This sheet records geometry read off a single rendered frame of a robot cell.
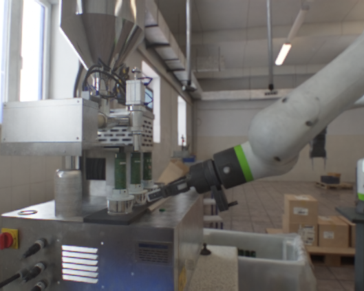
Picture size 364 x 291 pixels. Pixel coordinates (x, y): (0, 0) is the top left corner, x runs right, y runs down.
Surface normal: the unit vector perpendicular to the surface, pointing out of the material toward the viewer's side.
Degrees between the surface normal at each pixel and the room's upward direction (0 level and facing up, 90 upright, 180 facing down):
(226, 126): 90
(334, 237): 90
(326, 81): 68
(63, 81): 90
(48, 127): 90
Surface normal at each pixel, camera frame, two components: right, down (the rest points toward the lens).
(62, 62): -0.20, -0.02
